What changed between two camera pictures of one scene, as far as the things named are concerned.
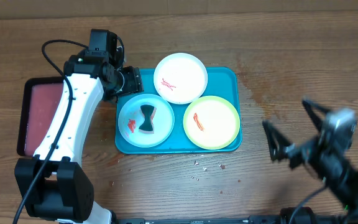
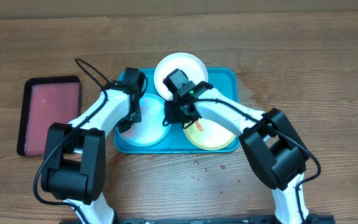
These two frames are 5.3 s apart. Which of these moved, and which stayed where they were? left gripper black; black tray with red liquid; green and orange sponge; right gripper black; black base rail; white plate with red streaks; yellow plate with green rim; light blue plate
Moved: right gripper black; green and orange sponge; left gripper black
Stayed: black tray with red liquid; black base rail; light blue plate; white plate with red streaks; yellow plate with green rim
